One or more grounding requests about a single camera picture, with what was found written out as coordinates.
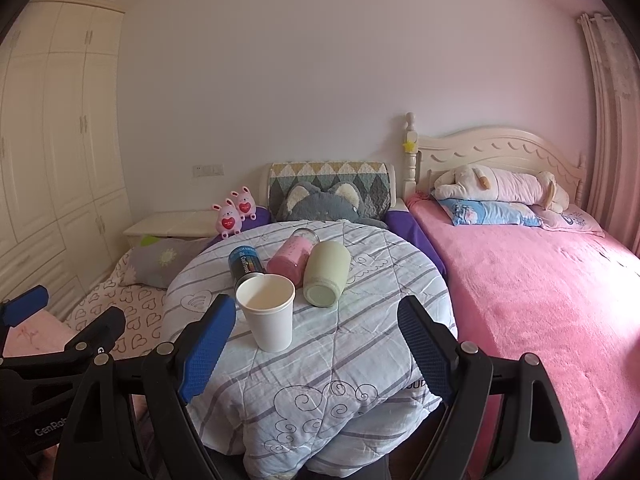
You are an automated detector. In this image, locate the pale green cup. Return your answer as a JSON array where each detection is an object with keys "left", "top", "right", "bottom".
[{"left": 302, "top": 240, "right": 351, "bottom": 309}]

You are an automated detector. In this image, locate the pink bed with headboard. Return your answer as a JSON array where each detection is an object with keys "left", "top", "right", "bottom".
[{"left": 405, "top": 192, "right": 640, "bottom": 480}]

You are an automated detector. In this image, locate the striped cloud print quilt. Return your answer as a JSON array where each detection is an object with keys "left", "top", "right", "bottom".
[{"left": 161, "top": 219, "right": 459, "bottom": 480}]

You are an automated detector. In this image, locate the heart print sheet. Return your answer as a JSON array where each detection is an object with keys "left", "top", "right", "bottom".
[{"left": 62, "top": 250, "right": 171, "bottom": 361}]

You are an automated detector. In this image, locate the cream nightstand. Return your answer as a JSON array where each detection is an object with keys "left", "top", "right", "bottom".
[{"left": 123, "top": 210, "right": 226, "bottom": 251}]

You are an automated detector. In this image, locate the pale floral curtain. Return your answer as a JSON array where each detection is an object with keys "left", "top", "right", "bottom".
[{"left": 577, "top": 10, "right": 640, "bottom": 257}]

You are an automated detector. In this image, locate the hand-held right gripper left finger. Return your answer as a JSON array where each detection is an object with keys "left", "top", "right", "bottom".
[{"left": 54, "top": 294, "right": 238, "bottom": 480}]

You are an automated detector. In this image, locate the blue cartoon pillow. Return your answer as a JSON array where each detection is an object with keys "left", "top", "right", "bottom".
[{"left": 437, "top": 197, "right": 544, "bottom": 229}]

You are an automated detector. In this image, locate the plush pig toy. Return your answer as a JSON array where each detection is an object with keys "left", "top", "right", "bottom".
[{"left": 432, "top": 166, "right": 571, "bottom": 213}]

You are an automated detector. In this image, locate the dark blue can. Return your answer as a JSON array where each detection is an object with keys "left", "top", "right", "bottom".
[{"left": 228, "top": 245, "right": 266, "bottom": 289}]

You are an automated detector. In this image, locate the grey flower pillow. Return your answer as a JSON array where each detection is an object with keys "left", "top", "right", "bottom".
[{"left": 123, "top": 235, "right": 211, "bottom": 290}]

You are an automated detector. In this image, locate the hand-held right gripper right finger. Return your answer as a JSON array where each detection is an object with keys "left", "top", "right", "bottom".
[{"left": 396, "top": 295, "right": 569, "bottom": 480}]

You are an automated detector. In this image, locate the cream wardrobe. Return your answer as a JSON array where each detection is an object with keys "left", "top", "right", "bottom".
[{"left": 0, "top": 0, "right": 132, "bottom": 319}]

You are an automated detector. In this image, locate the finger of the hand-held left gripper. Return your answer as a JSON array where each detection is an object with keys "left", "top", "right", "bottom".
[
  {"left": 0, "top": 306, "right": 126, "bottom": 376},
  {"left": 0, "top": 285, "right": 51, "bottom": 331}
]

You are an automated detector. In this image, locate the white paper cup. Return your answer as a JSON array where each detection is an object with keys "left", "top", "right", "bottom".
[{"left": 235, "top": 274, "right": 297, "bottom": 353}]

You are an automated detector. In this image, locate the pink printed pillow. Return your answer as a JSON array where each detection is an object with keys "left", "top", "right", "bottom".
[{"left": 537, "top": 202, "right": 606, "bottom": 236}]

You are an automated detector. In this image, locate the cream carved bed headboard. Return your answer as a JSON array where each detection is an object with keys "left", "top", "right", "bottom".
[{"left": 404, "top": 112, "right": 589, "bottom": 207}]

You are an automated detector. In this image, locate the diamond pattern quilted cloth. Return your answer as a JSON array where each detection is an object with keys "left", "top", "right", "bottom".
[{"left": 267, "top": 161, "right": 394, "bottom": 216}]

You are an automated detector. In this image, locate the grey cat cushion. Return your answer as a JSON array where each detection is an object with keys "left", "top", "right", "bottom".
[{"left": 276, "top": 182, "right": 389, "bottom": 226}]

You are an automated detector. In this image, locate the pink sleeved glass cup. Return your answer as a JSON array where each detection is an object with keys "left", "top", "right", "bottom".
[{"left": 266, "top": 227, "right": 321, "bottom": 289}]

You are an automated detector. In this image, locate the pink bunny toy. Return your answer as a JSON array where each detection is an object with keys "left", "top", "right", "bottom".
[
  {"left": 215, "top": 197, "right": 241, "bottom": 239},
  {"left": 231, "top": 186, "right": 257, "bottom": 221}
]

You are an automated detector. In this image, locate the pink cloth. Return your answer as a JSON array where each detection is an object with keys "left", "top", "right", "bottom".
[{"left": 0, "top": 310, "right": 76, "bottom": 359}]

